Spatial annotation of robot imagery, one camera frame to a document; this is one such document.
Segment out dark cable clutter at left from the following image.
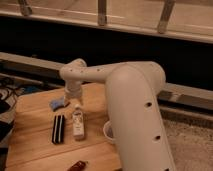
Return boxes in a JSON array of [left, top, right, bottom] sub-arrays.
[[0, 76, 41, 148]]

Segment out black white striped eraser block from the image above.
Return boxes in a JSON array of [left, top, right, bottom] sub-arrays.
[[52, 115, 65, 144]]

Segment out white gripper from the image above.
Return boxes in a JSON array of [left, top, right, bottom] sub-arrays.
[[63, 81, 83, 106]]

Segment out small clear white bottle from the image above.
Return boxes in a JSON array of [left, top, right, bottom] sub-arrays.
[[72, 104, 85, 141]]

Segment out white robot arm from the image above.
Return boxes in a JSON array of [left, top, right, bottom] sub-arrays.
[[60, 59, 176, 171]]

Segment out wooden table board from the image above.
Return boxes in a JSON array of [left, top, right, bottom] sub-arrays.
[[6, 83, 120, 171]]

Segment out red brown pocket tool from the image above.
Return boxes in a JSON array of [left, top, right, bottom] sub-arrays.
[[67, 161, 88, 171]]

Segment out blue sponge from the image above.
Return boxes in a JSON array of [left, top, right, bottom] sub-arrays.
[[49, 97, 66, 111]]

